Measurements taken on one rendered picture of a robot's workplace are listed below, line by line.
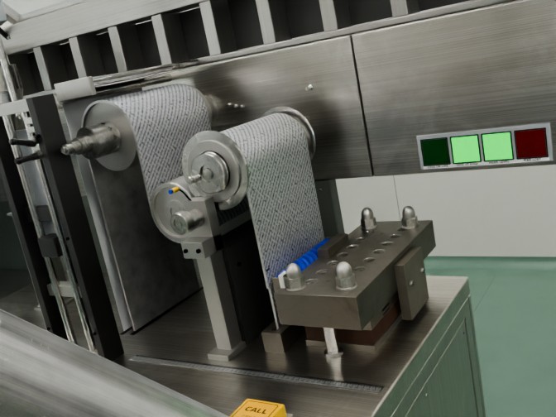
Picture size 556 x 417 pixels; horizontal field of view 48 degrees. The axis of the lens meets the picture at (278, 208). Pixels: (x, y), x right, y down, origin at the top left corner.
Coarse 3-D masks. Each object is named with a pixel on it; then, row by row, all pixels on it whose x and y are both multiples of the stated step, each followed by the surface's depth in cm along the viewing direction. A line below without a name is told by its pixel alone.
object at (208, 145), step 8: (296, 120) 131; (200, 144) 113; (208, 144) 112; (216, 144) 111; (192, 152) 115; (200, 152) 114; (224, 152) 111; (192, 160) 115; (232, 160) 110; (232, 168) 111; (232, 176) 111; (192, 184) 117; (232, 184) 112; (200, 192) 116; (224, 192) 114; (232, 192) 113; (216, 200) 115; (224, 200) 114
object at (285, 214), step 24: (264, 192) 116; (288, 192) 123; (312, 192) 131; (264, 216) 116; (288, 216) 123; (312, 216) 131; (264, 240) 116; (288, 240) 123; (312, 240) 130; (264, 264) 115; (288, 264) 122
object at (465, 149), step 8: (472, 136) 121; (456, 144) 123; (464, 144) 122; (472, 144) 121; (456, 152) 123; (464, 152) 122; (472, 152) 121; (456, 160) 124; (464, 160) 123; (472, 160) 122
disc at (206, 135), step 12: (204, 132) 112; (216, 132) 111; (192, 144) 115; (228, 144) 110; (240, 156) 110; (240, 168) 111; (240, 180) 112; (192, 192) 118; (240, 192) 112; (216, 204) 116; (228, 204) 115
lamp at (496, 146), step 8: (488, 136) 119; (496, 136) 118; (504, 136) 118; (488, 144) 119; (496, 144) 119; (504, 144) 118; (488, 152) 120; (496, 152) 119; (504, 152) 118; (488, 160) 120
